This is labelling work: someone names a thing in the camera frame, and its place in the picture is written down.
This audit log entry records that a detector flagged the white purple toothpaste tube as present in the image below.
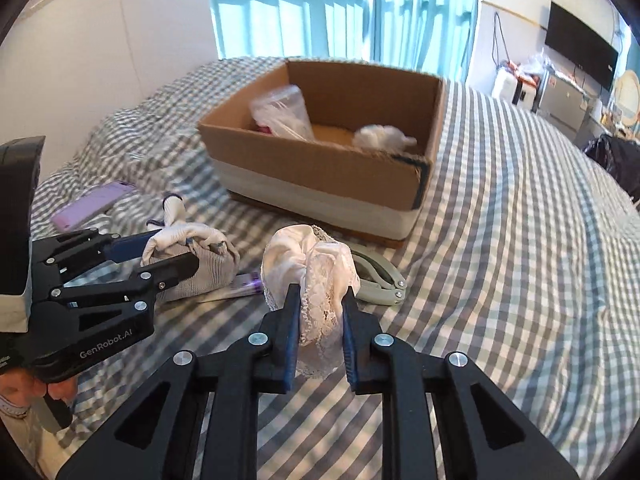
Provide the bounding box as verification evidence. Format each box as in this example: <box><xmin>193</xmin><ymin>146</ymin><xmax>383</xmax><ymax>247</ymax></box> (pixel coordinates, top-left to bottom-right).
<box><xmin>196</xmin><ymin>272</ymin><xmax>262</xmax><ymax>304</ymax></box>

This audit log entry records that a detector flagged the white storage box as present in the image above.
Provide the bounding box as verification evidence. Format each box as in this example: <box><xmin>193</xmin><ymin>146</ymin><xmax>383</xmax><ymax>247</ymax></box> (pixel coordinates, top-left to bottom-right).
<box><xmin>491</xmin><ymin>66</ymin><xmax>537</xmax><ymax>110</ymax></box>

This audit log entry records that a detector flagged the black wall television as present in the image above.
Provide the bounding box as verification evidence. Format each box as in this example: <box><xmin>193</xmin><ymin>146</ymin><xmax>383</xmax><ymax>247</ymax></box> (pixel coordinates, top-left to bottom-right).
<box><xmin>544</xmin><ymin>2</ymin><xmax>618</xmax><ymax>91</ymax></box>

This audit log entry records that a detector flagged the operator left hand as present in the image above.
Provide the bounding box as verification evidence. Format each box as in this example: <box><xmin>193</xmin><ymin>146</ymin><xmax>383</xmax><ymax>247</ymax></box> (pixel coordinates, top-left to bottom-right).
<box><xmin>0</xmin><ymin>368</ymin><xmax>78</xmax><ymax>408</ymax></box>

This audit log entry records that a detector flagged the purple smartphone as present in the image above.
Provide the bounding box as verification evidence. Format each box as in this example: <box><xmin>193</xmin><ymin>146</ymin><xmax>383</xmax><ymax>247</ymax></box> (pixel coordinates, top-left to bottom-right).
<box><xmin>50</xmin><ymin>181</ymin><xmax>136</xmax><ymax>232</ymax></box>

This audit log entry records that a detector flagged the open cardboard box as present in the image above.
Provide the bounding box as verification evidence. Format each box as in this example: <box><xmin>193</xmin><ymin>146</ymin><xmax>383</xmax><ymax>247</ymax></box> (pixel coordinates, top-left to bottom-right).
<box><xmin>198</xmin><ymin>60</ymin><xmax>447</xmax><ymax>245</ymax></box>

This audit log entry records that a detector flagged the blue window curtain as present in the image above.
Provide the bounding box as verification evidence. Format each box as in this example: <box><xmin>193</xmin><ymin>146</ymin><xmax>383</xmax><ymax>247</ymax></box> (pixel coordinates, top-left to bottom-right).
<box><xmin>210</xmin><ymin>0</ymin><xmax>478</xmax><ymax>80</ymax></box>

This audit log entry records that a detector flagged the small silver fridge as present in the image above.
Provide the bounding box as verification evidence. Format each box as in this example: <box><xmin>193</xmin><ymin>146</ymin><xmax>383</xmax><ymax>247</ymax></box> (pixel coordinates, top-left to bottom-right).
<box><xmin>536</xmin><ymin>70</ymin><xmax>588</xmax><ymax>139</ymax></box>

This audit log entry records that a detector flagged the grey checked bed quilt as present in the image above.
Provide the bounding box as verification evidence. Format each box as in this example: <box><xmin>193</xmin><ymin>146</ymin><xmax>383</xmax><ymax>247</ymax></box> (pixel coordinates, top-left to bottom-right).
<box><xmin>32</xmin><ymin>58</ymin><xmax>639</xmax><ymax>479</ymax></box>

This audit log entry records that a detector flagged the black bag on chair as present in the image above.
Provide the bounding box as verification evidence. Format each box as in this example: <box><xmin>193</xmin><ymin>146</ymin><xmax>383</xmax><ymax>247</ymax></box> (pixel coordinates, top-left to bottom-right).
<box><xmin>582</xmin><ymin>134</ymin><xmax>640</xmax><ymax>202</ymax></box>

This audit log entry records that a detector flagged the round white mirror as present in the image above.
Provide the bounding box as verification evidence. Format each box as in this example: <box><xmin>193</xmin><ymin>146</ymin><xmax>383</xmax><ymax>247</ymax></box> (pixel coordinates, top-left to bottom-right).
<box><xmin>613</xmin><ymin>70</ymin><xmax>640</xmax><ymax>127</ymax></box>

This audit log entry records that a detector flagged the grey white glove bundle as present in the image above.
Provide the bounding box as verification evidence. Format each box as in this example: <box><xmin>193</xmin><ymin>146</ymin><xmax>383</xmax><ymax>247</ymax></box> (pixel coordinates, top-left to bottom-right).
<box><xmin>141</xmin><ymin>194</ymin><xmax>241</xmax><ymax>304</ymax></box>

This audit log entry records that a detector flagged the cream lace underwear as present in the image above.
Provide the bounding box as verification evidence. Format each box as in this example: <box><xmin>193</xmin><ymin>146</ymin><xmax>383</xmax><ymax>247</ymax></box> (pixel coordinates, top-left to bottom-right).
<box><xmin>260</xmin><ymin>224</ymin><xmax>360</xmax><ymax>379</ymax></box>

